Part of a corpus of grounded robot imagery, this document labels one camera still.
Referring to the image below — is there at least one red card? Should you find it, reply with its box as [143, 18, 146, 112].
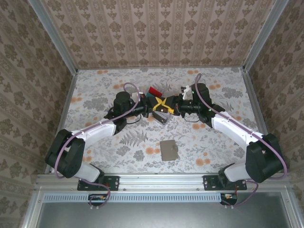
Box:
[148, 86, 163, 97]

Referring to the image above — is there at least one clear acrylic card stand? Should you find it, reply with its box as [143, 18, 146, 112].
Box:
[142, 85, 172, 125]

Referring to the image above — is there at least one aluminium side rail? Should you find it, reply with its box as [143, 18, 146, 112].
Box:
[241, 67, 271, 136]
[44, 70, 79, 175]

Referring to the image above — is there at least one thin black camera cable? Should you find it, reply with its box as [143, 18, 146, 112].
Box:
[181, 113, 204, 124]
[124, 115, 146, 125]

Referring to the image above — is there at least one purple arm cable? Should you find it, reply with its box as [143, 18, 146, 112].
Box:
[194, 73, 288, 209]
[54, 82, 141, 211]

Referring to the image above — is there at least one grey metal sheet panel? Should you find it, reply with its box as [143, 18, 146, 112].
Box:
[37, 201, 289, 228]

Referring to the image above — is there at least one thin aluminium wall rail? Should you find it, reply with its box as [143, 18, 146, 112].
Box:
[77, 67, 244, 71]

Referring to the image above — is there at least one white slotted cable duct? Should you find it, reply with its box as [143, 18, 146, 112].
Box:
[44, 192, 223, 203]

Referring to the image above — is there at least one black card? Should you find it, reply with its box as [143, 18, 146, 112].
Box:
[152, 111, 167, 124]

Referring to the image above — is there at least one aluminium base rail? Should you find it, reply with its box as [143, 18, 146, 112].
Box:
[35, 172, 292, 190]

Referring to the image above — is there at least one aluminium frame post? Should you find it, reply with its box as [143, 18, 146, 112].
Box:
[28, 0, 79, 73]
[242, 0, 291, 72]

